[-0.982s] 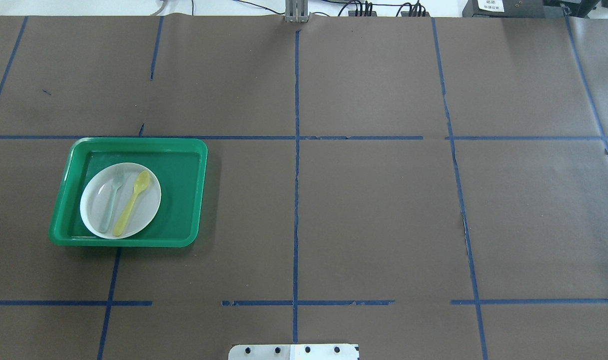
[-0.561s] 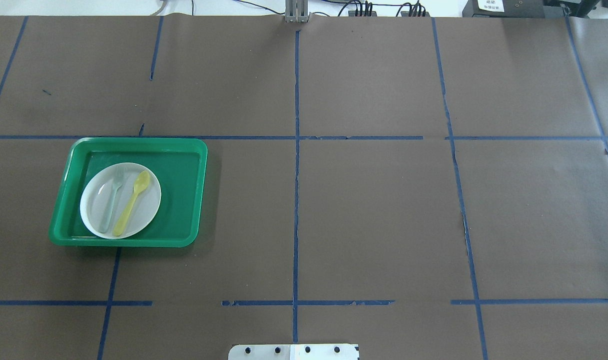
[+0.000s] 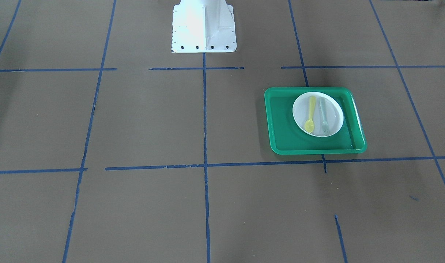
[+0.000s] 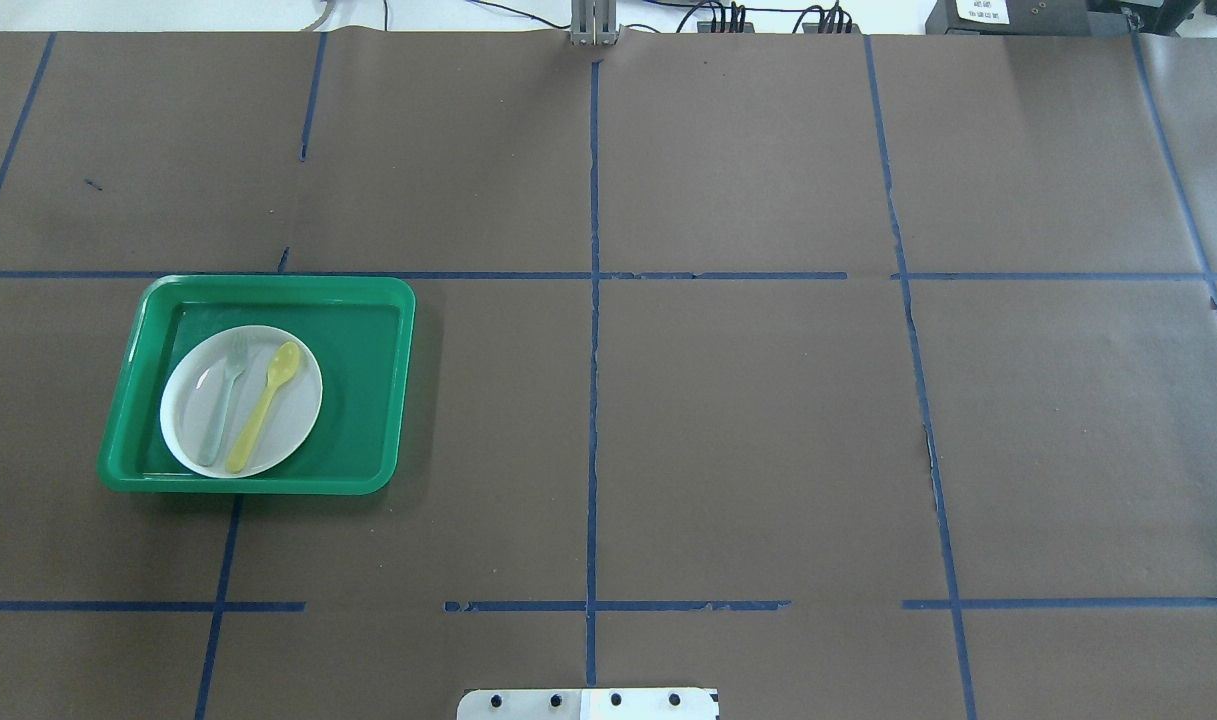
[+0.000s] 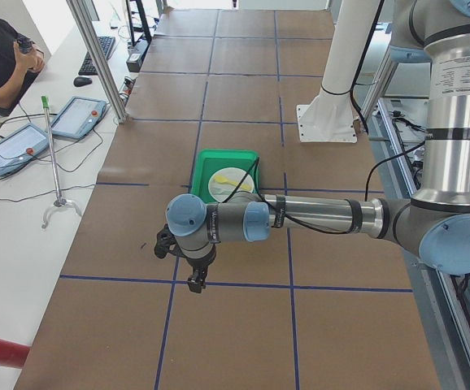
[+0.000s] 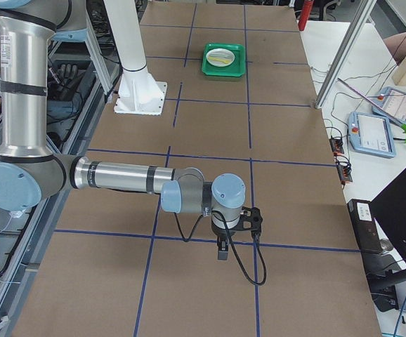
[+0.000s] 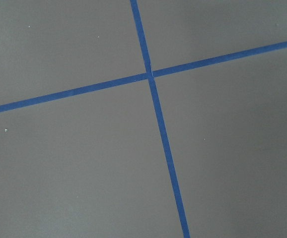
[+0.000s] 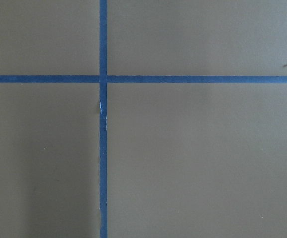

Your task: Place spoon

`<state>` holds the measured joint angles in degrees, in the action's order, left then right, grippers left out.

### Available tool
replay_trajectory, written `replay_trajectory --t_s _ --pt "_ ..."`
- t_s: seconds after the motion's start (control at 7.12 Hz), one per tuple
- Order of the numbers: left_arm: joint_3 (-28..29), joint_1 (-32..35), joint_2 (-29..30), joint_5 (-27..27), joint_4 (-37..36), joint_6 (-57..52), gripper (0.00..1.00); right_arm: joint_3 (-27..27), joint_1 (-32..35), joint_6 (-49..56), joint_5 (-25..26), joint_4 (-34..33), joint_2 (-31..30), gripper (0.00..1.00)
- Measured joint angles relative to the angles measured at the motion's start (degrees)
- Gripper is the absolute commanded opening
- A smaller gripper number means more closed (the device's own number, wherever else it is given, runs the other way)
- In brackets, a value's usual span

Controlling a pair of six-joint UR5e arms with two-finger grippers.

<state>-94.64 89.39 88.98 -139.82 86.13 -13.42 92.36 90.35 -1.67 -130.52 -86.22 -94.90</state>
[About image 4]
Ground yellow plastic spoon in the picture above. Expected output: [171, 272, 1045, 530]
[224, 341, 302, 474]

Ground white round plate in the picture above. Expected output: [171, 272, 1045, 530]
[157, 325, 323, 480]

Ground green plastic tray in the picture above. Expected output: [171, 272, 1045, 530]
[97, 275, 416, 495]

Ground pale green plastic fork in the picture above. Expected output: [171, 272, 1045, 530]
[197, 331, 249, 468]

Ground black equipment box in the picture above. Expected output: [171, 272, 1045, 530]
[924, 1, 1132, 36]

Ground aluminium frame post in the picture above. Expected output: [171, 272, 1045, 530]
[568, 0, 621, 47]

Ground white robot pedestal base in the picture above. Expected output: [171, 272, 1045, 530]
[456, 687, 720, 719]

